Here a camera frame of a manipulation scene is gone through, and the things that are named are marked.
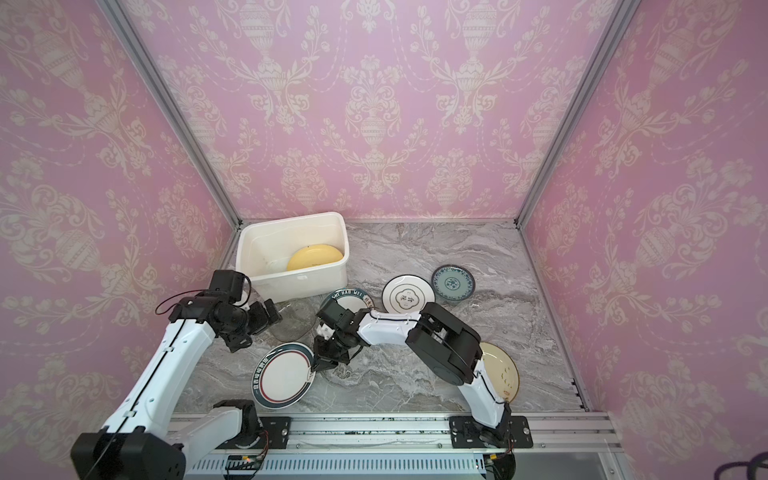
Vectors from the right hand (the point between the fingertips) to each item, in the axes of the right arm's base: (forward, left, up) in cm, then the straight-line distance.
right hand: (311, 369), depth 81 cm
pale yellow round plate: (+39, +4, +1) cm, 40 cm away
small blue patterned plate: (+29, -44, -4) cm, 53 cm away
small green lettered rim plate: (+22, -10, -2) cm, 25 cm away
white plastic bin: (+40, +20, +7) cm, 45 cm away
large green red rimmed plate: (0, +8, -3) cm, 9 cm away
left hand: (+9, +10, +10) cm, 16 cm away
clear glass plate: (+18, +7, -4) cm, 19 cm away
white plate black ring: (+25, -28, -4) cm, 37 cm away
